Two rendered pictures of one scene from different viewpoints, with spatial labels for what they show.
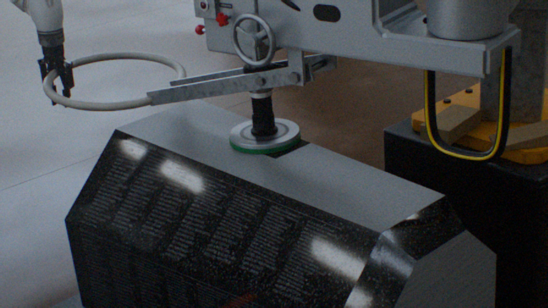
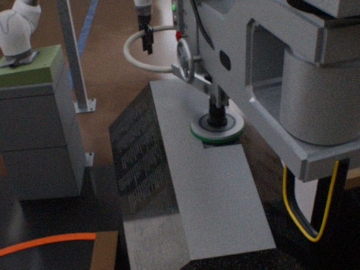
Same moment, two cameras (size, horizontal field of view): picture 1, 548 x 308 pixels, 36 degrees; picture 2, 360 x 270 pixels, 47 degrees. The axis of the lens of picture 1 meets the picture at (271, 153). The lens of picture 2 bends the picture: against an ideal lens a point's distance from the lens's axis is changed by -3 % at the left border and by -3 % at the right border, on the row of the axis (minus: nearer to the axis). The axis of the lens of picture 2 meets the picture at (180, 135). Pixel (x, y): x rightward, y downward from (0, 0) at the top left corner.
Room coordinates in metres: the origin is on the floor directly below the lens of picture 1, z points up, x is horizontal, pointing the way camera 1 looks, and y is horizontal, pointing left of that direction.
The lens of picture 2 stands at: (1.10, -0.69, 1.80)
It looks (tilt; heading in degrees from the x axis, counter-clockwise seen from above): 35 degrees down; 35
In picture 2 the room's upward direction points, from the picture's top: 4 degrees counter-clockwise
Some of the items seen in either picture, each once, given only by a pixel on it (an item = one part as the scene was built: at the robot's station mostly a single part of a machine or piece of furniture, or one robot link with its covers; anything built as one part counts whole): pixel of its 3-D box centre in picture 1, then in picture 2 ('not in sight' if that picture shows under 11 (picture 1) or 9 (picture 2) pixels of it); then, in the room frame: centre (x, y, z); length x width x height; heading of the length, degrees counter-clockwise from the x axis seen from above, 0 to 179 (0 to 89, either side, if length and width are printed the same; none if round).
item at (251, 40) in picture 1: (261, 36); (195, 59); (2.20, 0.00, 1.20); 0.15 x 0.10 x 0.15; 50
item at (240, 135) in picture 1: (264, 132); (217, 122); (2.37, 0.02, 0.85); 0.21 x 0.21 x 0.01
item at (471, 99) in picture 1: (511, 115); not in sight; (2.53, -0.79, 0.76); 0.49 x 0.49 x 0.05; 39
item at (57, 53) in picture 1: (54, 55); (144, 21); (2.86, 0.73, 1.00); 0.08 x 0.07 x 0.09; 66
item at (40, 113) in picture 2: not in sight; (39, 129); (2.39, 1.27, 0.40); 0.50 x 0.50 x 0.80; 37
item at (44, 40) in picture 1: (51, 36); (143, 8); (2.85, 0.72, 1.08); 0.09 x 0.09 x 0.06
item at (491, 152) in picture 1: (465, 103); (309, 186); (1.95, -0.49, 1.06); 0.23 x 0.03 x 0.32; 50
